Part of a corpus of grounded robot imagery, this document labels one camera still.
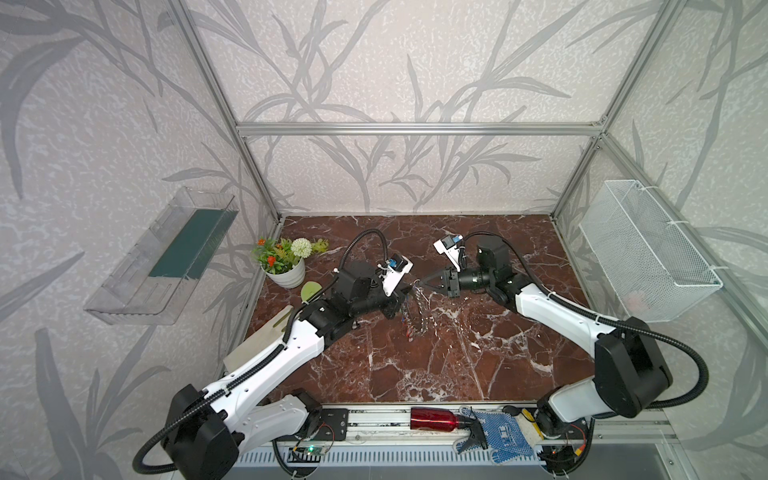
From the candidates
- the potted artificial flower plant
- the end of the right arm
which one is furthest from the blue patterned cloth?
the potted artificial flower plant

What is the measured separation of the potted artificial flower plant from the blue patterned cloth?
64 cm

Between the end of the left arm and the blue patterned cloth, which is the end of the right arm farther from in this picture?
the blue patterned cloth

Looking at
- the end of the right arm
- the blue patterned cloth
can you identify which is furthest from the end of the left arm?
the blue patterned cloth

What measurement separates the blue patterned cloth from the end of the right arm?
1.07 ft

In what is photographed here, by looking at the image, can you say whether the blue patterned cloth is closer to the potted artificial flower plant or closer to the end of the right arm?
the end of the right arm

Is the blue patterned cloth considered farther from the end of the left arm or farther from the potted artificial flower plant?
the potted artificial flower plant

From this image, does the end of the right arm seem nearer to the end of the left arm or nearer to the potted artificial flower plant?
Result: the end of the left arm

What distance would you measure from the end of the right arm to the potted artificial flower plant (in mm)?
434

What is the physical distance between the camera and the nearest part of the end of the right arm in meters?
0.69

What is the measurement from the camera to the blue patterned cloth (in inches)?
27.7

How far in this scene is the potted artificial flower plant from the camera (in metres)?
0.90
